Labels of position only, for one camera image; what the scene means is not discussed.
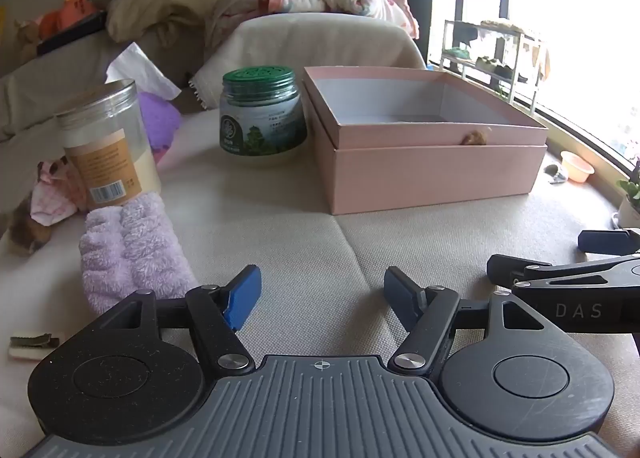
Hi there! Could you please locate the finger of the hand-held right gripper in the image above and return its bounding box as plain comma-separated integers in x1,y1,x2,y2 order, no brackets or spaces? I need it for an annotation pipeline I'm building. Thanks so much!
577,228,640,257
486,253,640,295

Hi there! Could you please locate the brown plush toy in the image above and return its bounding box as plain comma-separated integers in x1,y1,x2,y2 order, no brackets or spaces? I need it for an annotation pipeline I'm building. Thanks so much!
7,203,53,256

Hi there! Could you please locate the hair clip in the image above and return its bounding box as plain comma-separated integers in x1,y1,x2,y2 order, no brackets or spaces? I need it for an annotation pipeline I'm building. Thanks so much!
8,333,66,363

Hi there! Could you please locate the green lid glass jar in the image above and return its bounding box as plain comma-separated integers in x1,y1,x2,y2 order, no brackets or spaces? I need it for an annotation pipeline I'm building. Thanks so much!
218,66,308,158

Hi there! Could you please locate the pink checked cloth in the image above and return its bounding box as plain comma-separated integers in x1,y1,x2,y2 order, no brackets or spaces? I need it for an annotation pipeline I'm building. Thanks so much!
29,155,88,226

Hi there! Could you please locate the clear jar with orange label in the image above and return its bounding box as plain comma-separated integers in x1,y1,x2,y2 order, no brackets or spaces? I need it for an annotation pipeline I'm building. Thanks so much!
55,79,163,209

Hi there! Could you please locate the purple round object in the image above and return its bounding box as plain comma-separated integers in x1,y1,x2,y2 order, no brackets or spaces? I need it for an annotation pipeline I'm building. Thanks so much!
137,91,182,164

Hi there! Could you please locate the pink cardboard box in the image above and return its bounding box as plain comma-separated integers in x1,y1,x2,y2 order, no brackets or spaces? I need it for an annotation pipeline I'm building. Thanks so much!
302,66,550,216

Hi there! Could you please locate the white tissue pack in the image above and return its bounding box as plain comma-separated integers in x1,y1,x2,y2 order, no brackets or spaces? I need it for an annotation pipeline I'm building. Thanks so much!
105,42,182,100

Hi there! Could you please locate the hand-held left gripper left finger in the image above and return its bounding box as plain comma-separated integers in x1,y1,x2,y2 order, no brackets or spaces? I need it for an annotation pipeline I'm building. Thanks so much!
107,264,262,375

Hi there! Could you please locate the orange toy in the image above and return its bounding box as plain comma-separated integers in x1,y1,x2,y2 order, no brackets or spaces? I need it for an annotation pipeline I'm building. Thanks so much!
37,0,101,39

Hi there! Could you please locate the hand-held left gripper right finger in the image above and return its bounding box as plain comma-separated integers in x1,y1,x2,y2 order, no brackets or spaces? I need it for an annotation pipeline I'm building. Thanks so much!
384,267,566,375

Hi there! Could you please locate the potted plant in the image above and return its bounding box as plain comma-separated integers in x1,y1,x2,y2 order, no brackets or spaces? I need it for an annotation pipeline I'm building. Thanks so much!
612,158,640,230

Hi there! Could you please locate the metal shoe rack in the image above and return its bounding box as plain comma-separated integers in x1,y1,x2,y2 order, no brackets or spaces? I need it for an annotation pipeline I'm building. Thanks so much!
440,18,551,111

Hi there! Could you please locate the beige sofa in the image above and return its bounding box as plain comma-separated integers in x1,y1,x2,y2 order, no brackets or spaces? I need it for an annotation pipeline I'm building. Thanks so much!
0,13,626,458

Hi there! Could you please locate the black book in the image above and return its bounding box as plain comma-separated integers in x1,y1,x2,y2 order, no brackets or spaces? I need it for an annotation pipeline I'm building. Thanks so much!
36,10,108,57

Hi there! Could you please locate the beige pillow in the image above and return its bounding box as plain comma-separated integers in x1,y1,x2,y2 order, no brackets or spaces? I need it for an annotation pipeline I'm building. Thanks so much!
106,0,236,46

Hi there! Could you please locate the lavender fluffy towel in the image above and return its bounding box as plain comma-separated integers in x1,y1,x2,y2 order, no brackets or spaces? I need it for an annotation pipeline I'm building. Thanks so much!
79,192,200,315

